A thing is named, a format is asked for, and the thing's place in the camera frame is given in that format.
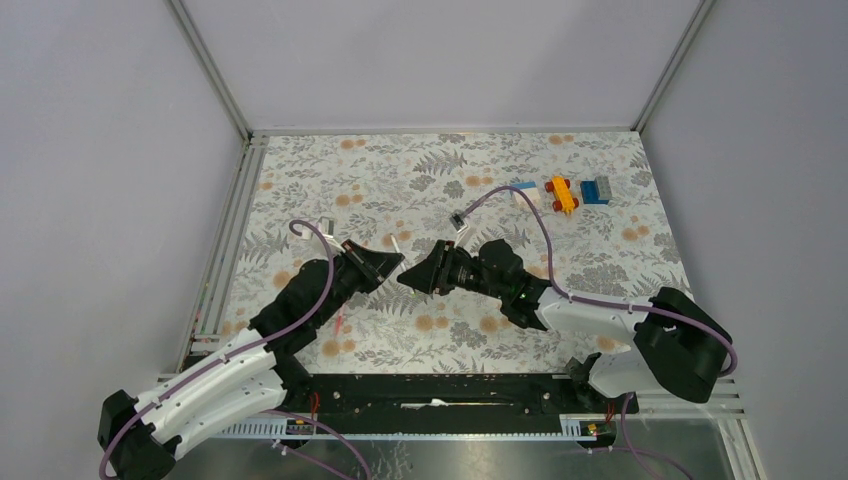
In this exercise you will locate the blue white toy block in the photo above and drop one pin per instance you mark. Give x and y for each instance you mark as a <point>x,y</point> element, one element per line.
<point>526,193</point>

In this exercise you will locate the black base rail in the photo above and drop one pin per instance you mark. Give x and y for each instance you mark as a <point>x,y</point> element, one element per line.
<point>448,403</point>

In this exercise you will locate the white green marker pen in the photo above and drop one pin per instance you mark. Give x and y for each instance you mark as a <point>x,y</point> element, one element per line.
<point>395,244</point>

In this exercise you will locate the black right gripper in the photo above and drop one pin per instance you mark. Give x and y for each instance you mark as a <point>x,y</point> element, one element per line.
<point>434,273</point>

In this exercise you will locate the blue grey toy block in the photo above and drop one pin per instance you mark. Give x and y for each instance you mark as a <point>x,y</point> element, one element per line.
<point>597,191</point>

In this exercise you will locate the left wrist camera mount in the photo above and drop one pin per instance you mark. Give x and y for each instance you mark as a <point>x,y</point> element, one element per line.
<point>326,226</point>

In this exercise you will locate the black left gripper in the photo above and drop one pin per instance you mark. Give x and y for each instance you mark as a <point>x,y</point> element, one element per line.
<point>373,266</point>

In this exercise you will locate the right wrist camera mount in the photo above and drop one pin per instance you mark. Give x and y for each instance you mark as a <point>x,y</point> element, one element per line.
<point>462,229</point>

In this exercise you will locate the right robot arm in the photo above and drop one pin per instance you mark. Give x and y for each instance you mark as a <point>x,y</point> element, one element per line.
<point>673,344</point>

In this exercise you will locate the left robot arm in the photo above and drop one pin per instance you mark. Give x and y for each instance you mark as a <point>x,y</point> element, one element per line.
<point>144,435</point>

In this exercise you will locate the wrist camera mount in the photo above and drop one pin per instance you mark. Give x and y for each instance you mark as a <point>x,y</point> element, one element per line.
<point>462,229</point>
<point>326,226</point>

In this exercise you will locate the white slotted cable duct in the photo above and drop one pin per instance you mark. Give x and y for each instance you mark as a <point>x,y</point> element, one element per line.
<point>286,429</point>

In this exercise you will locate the floral patterned table mat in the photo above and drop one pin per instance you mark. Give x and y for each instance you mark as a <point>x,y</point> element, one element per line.
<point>485,222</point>

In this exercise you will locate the orange toy car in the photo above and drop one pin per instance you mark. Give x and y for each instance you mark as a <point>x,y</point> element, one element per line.
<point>564,201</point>

